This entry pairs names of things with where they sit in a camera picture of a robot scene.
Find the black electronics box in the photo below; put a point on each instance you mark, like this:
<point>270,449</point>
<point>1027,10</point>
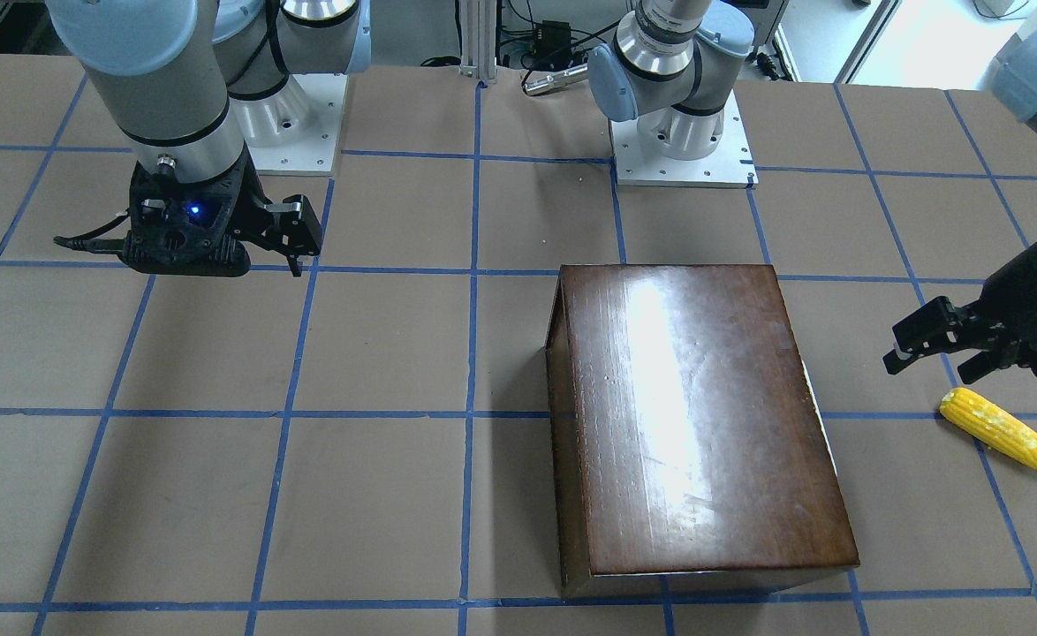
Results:
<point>551,35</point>

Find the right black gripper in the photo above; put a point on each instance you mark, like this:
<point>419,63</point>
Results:
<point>255,205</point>

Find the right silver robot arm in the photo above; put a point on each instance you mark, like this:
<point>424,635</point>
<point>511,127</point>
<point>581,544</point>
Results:
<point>194,86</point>

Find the yellow corn cob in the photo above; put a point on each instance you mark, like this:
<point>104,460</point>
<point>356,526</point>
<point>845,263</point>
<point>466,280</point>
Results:
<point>990,423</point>

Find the silver metal cylinder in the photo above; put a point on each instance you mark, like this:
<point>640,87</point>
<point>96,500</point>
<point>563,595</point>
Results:
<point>555,81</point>

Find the aluminium frame post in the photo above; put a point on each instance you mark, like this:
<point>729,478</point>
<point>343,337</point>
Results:
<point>477,31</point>

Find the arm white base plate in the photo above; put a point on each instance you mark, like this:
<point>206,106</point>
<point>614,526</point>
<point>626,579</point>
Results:
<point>672,148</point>
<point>296,132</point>

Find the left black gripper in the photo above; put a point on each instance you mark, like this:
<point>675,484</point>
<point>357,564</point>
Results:
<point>1033,311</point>

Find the dark wooden drawer box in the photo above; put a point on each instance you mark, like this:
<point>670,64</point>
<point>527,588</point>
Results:
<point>689,453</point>

